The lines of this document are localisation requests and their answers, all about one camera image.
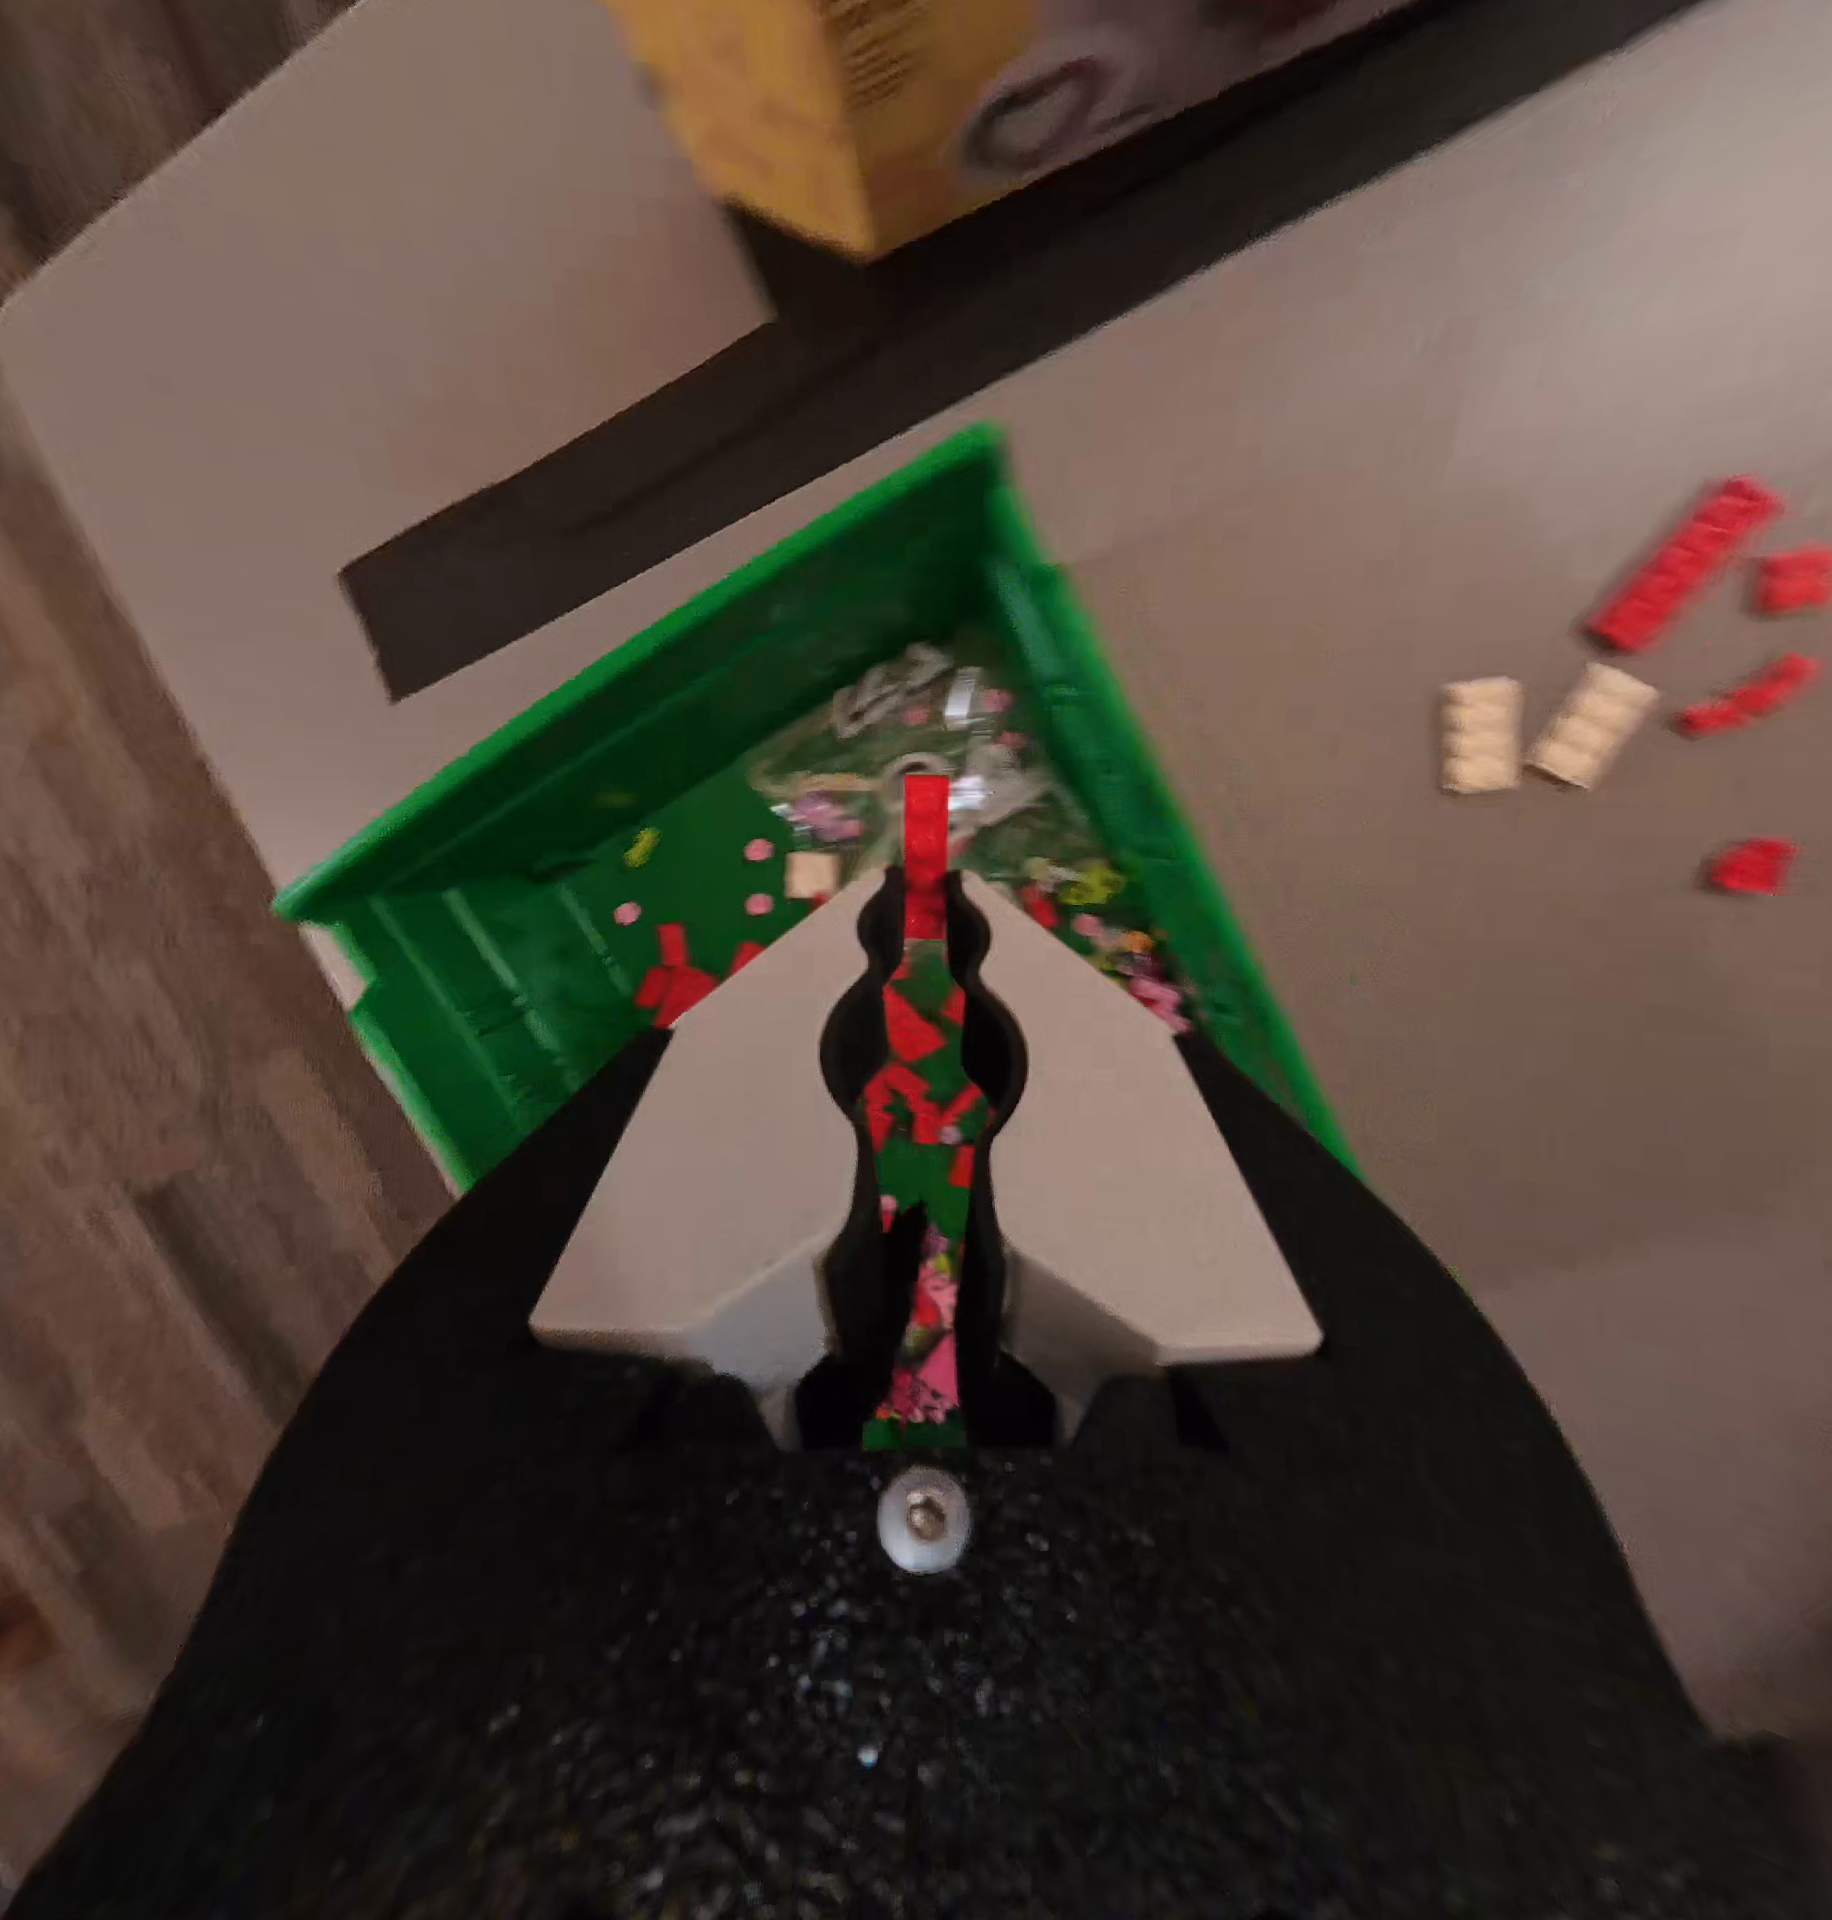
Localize long red lego plate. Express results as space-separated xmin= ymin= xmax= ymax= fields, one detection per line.
xmin=1585 ymin=476 xmax=1788 ymax=656

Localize yellow lego box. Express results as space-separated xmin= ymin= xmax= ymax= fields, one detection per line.
xmin=601 ymin=0 xmax=1442 ymax=264

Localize pile of mixed lego pieces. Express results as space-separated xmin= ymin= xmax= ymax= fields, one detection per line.
xmin=612 ymin=720 xmax=1199 ymax=1428

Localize clear plastic bag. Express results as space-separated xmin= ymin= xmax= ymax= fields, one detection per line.
xmin=758 ymin=642 xmax=1045 ymax=849

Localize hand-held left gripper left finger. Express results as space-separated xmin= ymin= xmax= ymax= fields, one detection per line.
xmin=530 ymin=868 xmax=922 ymax=1444

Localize green plastic bin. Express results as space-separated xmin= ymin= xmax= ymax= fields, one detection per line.
xmin=271 ymin=423 xmax=1365 ymax=1193

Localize slim red lego plate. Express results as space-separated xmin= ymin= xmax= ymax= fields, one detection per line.
xmin=1676 ymin=652 xmax=1822 ymax=742

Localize white lego brick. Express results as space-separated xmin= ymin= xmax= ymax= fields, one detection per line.
xmin=1435 ymin=675 xmax=1528 ymax=794
xmin=1523 ymin=660 xmax=1662 ymax=793

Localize black table edge strip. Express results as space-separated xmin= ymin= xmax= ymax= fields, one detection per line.
xmin=337 ymin=0 xmax=1720 ymax=705

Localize narrow red lego plate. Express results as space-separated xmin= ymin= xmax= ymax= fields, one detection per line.
xmin=901 ymin=771 xmax=954 ymax=945

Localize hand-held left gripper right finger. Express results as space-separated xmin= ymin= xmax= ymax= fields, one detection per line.
xmin=927 ymin=872 xmax=1326 ymax=1444

